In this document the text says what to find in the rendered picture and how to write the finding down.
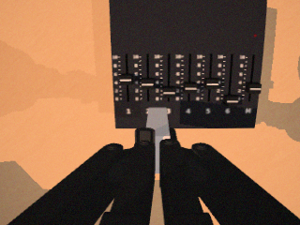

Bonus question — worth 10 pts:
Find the black lighting desk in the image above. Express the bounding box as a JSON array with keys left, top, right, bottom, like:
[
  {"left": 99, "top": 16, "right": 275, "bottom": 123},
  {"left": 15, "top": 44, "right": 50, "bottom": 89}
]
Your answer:
[{"left": 109, "top": 0, "right": 267, "bottom": 128}]

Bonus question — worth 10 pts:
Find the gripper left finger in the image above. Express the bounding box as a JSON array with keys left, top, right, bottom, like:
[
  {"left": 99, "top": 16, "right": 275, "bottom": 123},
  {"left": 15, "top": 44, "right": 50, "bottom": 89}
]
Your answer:
[{"left": 8, "top": 108, "right": 158, "bottom": 225}]

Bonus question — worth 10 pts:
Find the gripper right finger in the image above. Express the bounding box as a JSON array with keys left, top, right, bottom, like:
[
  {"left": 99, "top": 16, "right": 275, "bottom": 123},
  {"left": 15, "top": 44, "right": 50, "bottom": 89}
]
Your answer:
[{"left": 157, "top": 108, "right": 300, "bottom": 225}]

